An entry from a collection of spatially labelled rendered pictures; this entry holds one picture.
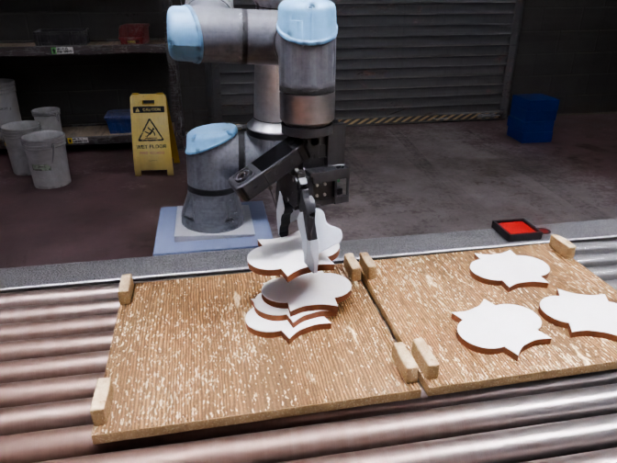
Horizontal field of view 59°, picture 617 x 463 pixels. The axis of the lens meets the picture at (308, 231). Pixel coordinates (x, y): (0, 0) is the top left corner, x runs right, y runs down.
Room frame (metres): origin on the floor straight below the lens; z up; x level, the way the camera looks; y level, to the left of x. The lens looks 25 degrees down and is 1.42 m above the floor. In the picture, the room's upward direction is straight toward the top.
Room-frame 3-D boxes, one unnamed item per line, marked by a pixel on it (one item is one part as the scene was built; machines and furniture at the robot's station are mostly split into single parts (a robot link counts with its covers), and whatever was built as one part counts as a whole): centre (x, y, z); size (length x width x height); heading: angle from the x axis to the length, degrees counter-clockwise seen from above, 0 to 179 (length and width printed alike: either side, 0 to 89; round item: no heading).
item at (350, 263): (0.85, -0.08, 0.95); 0.06 x 0.02 x 0.03; 11
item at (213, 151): (1.21, 0.22, 1.05); 0.13 x 0.12 x 0.14; 99
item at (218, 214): (1.21, 0.23, 0.93); 0.15 x 0.15 x 0.10
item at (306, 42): (0.74, 0.00, 1.34); 0.09 x 0.08 x 0.11; 9
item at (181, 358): (0.68, 0.09, 0.93); 0.41 x 0.35 x 0.02; 101
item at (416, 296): (0.76, -0.32, 0.93); 0.41 x 0.35 x 0.02; 101
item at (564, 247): (0.93, -0.49, 0.95); 0.06 x 0.02 x 0.03; 11
